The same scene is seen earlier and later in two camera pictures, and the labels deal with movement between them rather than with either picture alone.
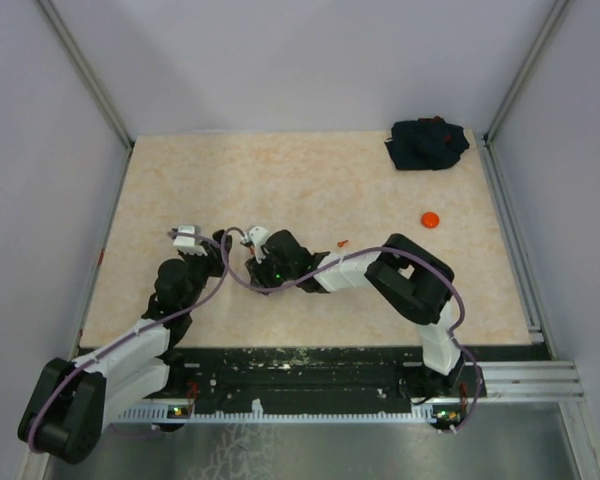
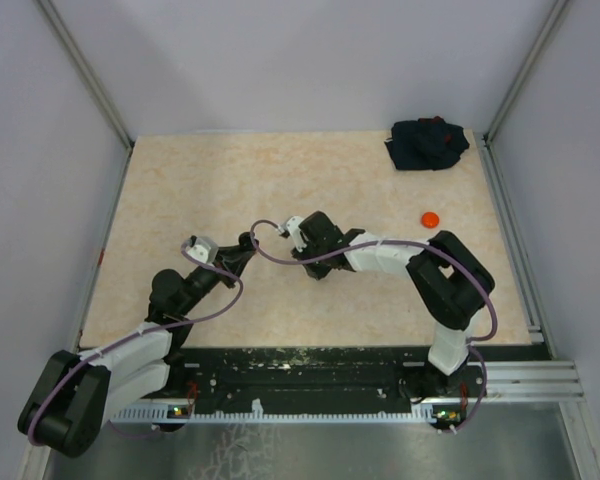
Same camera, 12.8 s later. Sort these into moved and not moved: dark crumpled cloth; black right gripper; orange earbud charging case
Moved: black right gripper
Not moved: orange earbud charging case; dark crumpled cloth
